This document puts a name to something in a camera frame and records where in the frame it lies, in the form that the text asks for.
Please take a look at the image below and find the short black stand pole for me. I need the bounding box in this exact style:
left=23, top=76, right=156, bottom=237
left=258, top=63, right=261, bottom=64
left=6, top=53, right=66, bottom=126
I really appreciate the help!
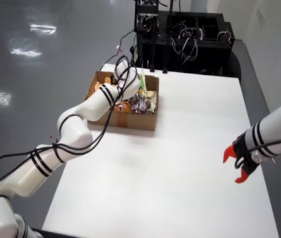
left=150, top=32, right=156, bottom=73

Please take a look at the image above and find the tall black stand pole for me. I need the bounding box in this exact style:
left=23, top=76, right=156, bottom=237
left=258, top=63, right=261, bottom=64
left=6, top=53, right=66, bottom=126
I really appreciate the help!
left=162, top=0, right=174, bottom=74

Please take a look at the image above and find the black equipment rack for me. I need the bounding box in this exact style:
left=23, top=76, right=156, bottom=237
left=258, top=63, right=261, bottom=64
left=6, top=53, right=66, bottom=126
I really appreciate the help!
left=130, top=9, right=241, bottom=77

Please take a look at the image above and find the brown cardboard box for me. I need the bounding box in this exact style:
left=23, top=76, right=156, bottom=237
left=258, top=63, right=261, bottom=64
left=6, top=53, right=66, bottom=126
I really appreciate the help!
left=83, top=71, right=160, bottom=131

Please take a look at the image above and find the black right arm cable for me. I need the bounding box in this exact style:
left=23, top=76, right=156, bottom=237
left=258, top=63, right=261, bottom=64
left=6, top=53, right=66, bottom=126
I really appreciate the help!
left=234, top=136, right=281, bottom=171

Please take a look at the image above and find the black electronics tower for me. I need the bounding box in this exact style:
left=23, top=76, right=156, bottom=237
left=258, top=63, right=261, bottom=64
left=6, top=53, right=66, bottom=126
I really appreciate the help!
left=134, top=0, right=162, bottom=33

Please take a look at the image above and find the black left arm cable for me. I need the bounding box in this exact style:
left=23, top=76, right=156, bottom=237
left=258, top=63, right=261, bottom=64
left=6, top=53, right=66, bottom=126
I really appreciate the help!
left=0, top=44, right=141, bottom=185

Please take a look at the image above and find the white wire bundle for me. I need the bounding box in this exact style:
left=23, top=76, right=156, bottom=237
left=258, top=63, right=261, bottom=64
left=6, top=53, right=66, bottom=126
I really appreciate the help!
left=172, top=21, right=199, bottom=62

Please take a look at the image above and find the brown biscuit pack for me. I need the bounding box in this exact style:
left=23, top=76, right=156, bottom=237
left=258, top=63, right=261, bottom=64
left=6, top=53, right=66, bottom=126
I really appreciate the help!
left=114, top=103, right=132, bottom=114

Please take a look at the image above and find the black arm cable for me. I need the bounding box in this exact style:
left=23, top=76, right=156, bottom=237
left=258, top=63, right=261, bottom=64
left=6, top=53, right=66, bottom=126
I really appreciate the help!
left=0, top=44, right=141, bottom=185
left=234, top=136, right=281, bottom=171

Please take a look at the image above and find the black floor cable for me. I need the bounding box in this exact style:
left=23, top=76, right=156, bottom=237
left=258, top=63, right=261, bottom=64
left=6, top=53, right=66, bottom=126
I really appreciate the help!
left=100, top=28, right=135, bottom=71

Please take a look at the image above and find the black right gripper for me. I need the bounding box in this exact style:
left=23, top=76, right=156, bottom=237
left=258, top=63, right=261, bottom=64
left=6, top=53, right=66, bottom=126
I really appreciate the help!
left=223, top=135, right=260, bottom=184

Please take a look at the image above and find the green white snack pack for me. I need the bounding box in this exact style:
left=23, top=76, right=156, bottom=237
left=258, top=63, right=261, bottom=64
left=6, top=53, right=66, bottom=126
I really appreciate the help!
left=137, top=69, right=148, bottom=91

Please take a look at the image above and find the chocolate cookie pack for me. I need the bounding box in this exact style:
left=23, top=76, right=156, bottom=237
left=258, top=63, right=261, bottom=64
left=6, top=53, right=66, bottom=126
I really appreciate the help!
left=129, top=95, right=141, bottom=110
left=136, top=98, right=152, bottom=115

